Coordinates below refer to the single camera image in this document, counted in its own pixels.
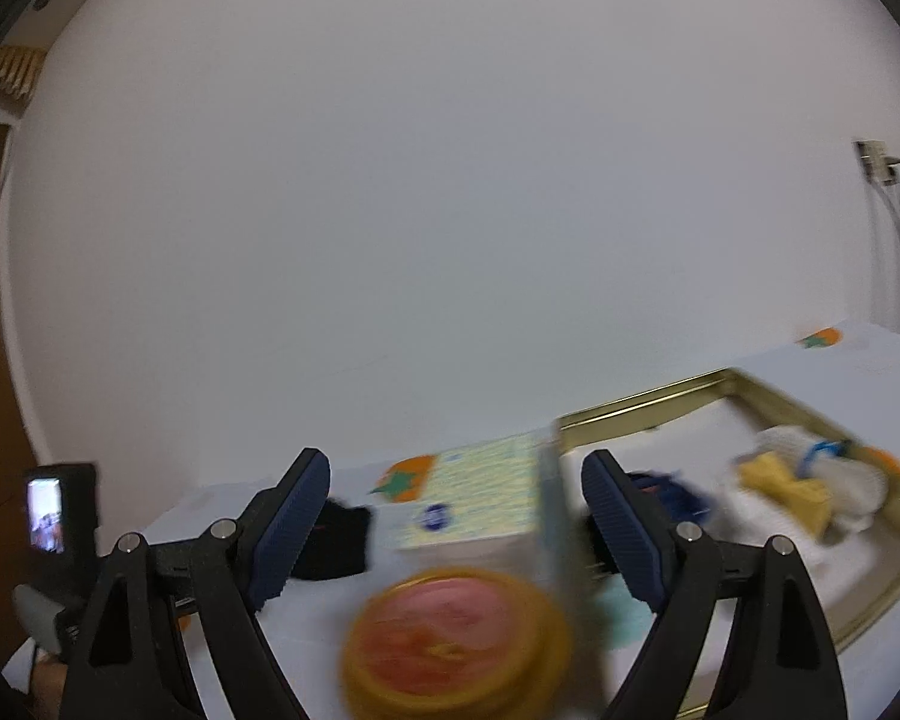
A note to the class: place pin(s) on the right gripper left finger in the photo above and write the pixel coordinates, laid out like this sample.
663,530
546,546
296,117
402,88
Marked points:
130,660

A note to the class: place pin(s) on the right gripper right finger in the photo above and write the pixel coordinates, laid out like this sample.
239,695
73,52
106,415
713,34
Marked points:
779,662

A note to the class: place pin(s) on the black fuzzy sock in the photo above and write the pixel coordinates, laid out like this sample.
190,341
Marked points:
337,545

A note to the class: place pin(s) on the teal small soft item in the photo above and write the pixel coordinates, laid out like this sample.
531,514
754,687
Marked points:
625,619

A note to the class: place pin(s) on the yellow bow hair clip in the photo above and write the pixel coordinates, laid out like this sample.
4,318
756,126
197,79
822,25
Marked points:
807,500

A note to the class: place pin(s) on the white knitted cloth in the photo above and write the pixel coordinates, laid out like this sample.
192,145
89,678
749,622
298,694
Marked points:
858,490

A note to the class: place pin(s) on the gold metal tray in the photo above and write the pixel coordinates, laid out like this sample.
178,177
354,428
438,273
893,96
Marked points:
701,428

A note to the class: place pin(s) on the white persimmon print tablecloth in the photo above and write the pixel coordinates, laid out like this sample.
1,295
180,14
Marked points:
306,625

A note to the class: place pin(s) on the yellow patterned tissue pack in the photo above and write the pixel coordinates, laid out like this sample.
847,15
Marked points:
500,505

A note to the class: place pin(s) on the yellow round tin pink lid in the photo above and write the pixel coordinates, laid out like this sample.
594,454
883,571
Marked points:
457,642

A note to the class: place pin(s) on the wall socket with plug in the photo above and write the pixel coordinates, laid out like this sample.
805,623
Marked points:
878,166

